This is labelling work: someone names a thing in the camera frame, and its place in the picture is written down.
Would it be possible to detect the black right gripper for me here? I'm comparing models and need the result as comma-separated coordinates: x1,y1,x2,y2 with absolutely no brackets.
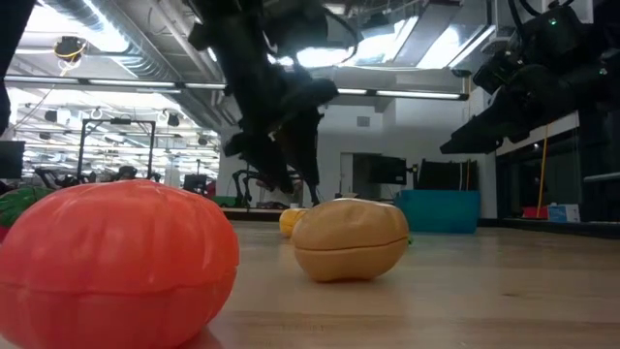
439,55,573,155

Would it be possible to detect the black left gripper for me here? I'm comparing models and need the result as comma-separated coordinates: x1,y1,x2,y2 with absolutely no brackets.
188,9,359,195

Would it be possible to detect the yellow toy banana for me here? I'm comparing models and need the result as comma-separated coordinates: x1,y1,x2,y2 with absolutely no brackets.
279,207,311,238

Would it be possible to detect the red green toy watermelon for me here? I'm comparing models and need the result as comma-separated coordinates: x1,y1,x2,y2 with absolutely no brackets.
0,186,55,243

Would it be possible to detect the teal plastic tupperware container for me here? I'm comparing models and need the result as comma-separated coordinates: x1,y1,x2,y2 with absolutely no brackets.
394,189,481,235

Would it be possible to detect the black panel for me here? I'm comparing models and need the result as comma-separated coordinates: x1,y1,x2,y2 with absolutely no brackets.
418,158,480,191

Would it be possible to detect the long LED light bar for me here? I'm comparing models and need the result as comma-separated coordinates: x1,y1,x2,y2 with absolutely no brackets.
0,75,470,102

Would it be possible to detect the black monitor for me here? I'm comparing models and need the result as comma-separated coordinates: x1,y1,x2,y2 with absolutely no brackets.
0,140,26,179
370,154,409,186

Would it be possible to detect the tan toy potato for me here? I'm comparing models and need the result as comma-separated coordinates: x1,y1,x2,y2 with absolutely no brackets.
290,198,411,284

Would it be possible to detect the white blue box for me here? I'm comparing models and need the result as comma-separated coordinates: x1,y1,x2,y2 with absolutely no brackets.
547,203,581,224

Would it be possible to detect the orange toy orange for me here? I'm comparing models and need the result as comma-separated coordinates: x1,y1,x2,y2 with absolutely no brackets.
0,178,241,349

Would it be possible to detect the round black ceiling device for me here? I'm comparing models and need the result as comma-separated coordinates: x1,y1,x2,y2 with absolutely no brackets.
52,34,89,64

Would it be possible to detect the yellow hanging cable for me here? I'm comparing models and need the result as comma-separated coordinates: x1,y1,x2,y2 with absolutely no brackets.
535,123,551,219

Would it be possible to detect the black metal gantry frame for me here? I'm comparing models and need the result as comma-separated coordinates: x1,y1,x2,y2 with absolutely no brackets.
77,118,157,186

